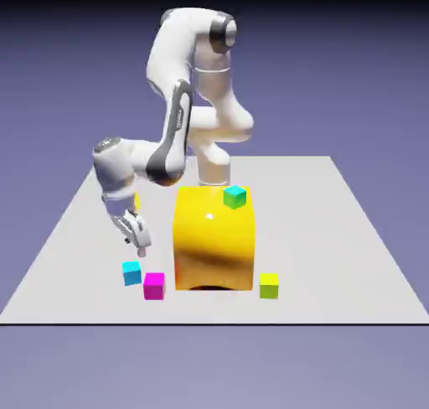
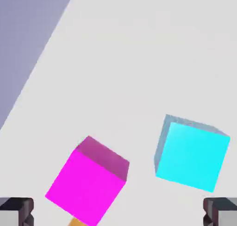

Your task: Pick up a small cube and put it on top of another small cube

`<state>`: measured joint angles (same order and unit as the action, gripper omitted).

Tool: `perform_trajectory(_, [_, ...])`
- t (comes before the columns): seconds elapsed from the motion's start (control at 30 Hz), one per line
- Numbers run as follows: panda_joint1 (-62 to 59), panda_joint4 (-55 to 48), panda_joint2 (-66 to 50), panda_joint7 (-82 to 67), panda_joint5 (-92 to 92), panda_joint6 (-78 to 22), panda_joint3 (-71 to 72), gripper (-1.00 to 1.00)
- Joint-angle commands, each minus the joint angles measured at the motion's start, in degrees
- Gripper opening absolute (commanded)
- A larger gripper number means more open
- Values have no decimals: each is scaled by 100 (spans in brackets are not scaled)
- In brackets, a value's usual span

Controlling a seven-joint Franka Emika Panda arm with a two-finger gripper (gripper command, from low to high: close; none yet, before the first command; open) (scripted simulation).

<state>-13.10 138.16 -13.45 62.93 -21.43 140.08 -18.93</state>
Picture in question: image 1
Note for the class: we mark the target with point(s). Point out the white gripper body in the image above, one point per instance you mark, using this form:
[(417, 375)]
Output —
[(135, 229)]

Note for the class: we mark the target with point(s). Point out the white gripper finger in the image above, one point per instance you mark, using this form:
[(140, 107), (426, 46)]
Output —
[(142, 251)]

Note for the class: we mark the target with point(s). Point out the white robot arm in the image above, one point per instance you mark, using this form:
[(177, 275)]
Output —
[(172, 57)]

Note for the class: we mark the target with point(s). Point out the small cyan cube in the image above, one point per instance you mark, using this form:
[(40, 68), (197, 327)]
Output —
[(131, 273)]

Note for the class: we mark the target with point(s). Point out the small magenta cube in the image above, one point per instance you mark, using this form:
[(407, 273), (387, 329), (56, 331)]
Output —
[(154, 286)]

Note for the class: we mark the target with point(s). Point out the small green cube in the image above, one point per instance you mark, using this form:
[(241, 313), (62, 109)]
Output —
[(234, 197)]

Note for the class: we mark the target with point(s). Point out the small yellow-green cube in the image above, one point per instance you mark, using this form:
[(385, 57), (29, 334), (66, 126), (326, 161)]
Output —
[(268, 285)]

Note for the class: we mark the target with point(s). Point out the large yellow box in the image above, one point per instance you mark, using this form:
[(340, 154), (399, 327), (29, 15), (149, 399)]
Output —
[(214, 241)]

